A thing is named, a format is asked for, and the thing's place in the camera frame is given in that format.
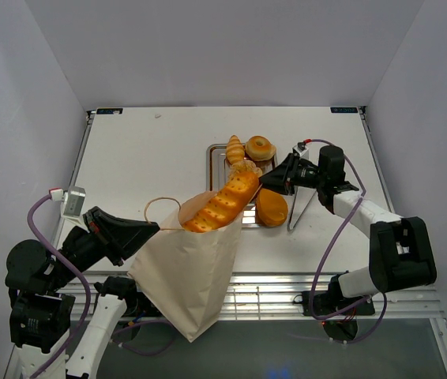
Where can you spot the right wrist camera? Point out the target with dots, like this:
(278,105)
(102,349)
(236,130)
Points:
(302,148)

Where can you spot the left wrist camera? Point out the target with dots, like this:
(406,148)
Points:
(71,199)

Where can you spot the glazed ring donut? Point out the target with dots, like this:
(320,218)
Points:
(259,148)

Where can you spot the small croissant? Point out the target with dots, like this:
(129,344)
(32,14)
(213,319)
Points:
(235,151)

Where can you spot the aluminium table frame rail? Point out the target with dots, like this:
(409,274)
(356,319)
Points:
(271,297)

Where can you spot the beige paper bag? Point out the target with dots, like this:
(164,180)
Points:
(184,274)

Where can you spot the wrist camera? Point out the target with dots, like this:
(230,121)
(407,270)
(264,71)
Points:
(71,199)
(302,148)

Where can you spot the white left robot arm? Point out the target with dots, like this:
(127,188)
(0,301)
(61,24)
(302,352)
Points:
(40,316)

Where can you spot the long scored baguette loaf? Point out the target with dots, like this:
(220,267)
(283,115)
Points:
(226,205)

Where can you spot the sugared flower bun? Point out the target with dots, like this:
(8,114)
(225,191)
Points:
(245,166)

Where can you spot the round smooth bun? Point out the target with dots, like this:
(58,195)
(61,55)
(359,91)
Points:
(271,208)

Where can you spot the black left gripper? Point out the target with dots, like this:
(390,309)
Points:
(115,236)

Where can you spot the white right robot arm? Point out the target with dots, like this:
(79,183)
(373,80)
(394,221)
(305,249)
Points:
(400,252)

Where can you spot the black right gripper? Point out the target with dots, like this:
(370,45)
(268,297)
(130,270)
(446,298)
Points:
(282,178)

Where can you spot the silver metal tray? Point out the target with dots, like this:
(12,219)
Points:
(217,174)

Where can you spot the metal serving tongs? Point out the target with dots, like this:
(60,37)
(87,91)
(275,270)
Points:
(302,199)

